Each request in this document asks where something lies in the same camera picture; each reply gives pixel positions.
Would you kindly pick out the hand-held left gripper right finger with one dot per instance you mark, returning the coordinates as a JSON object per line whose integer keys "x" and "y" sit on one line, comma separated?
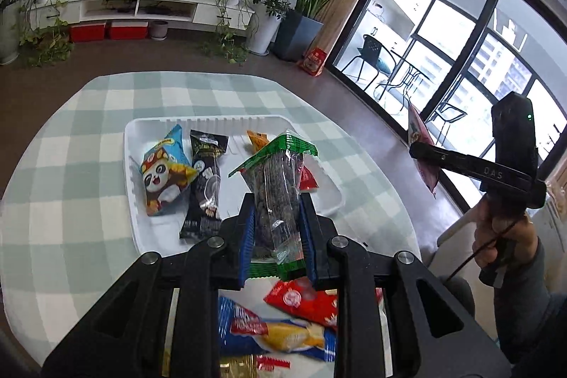
{"x": 308, "y": 238}

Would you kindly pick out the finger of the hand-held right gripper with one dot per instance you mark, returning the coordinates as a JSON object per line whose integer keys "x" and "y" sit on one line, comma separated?
{"x": 452, "y": 162}

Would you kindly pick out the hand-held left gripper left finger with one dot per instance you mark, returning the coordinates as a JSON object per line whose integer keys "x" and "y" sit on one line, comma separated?
{"x": 246, "y": 240}

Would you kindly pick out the green-edged clear nut packet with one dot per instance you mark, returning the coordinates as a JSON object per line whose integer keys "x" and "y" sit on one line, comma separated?
{"x": 274, "y": 192}

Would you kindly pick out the red foil snack packet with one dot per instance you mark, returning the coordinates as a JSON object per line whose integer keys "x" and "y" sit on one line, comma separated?
{"x": 308, "y": 181}

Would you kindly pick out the large red snack packet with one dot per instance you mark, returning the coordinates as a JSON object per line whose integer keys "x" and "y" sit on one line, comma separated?
{"x": 305, "y": 302}

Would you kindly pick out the black snack packet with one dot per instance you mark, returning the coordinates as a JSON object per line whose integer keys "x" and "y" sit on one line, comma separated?
{"x": 206, "y": 183}

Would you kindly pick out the blue red-label snack packet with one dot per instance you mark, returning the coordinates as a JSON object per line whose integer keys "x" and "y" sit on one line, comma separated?
{"x": 248, "y": 325}

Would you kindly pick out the blue panda snack packet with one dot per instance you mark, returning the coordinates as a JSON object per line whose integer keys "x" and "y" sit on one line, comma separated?
{"x": 166, "y": 178}

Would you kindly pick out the white plastic tray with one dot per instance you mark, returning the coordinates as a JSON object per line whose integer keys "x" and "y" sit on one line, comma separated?
{"x": 137, "y": 183}

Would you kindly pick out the gold foil snack packet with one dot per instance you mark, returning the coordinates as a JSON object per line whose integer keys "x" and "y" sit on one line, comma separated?
{"x": 237, "y": 367}

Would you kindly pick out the person's right forearm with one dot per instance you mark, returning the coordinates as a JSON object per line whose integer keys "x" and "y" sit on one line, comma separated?
{"x": 540, "y": 307}

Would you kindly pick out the person's right hand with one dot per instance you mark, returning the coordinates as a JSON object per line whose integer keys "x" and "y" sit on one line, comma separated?
{"x": 485, "y": 227}

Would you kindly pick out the black balcony chair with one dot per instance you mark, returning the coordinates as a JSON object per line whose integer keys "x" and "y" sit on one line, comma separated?
{"x": 449, "y": 110}

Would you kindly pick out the black balcony table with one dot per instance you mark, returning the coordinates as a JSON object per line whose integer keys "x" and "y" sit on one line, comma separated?
{"x": 409, "y": 72}

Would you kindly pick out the black framed glass sliding door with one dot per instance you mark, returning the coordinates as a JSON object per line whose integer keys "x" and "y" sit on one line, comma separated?
{"x": 483, "y": 19}

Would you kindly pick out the black chair with teal cushion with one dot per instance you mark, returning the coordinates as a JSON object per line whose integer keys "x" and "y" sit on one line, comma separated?
{"x": 371, "y": 46}

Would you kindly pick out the red gift bag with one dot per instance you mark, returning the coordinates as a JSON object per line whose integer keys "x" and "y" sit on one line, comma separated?
{"x": 313, "y": 61}

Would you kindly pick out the bushy plant tall white pot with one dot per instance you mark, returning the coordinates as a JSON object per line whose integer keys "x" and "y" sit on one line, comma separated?
{"x": 264, "y": 30}

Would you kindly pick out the empty grey plant pot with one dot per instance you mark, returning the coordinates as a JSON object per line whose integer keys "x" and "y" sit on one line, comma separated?
{"x": 159, "y": 30}

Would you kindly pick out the white television cabinet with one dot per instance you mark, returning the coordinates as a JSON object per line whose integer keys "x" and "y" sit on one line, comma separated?
{"x": 203, "y": 11}

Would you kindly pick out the red storage box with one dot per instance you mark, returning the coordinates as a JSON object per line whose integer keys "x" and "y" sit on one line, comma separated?
{"x": 128, "y": 30}
{"x": 87, "y": 32}

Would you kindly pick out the plant in ribbed white pot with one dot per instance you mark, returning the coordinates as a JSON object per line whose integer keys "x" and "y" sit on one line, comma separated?
{"x": 8, "y": 37}

